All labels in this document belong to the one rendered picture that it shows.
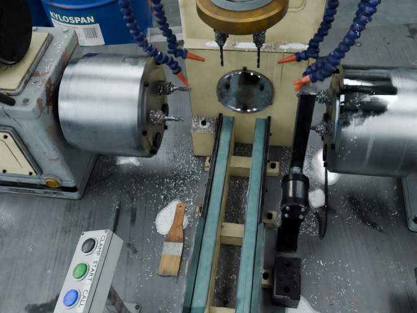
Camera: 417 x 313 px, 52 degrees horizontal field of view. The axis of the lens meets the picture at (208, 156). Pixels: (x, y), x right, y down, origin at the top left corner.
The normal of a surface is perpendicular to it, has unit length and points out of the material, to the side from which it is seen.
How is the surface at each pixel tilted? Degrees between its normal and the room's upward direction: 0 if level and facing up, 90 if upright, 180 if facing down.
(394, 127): 47
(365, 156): 81
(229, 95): 90
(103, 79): 17
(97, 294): 68
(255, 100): 90
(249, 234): 0
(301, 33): 90
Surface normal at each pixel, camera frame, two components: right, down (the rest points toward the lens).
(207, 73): -0.15, 0.79
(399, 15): -0.07, -0.61
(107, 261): 0.89, -0.16
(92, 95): -0.14, -0.03
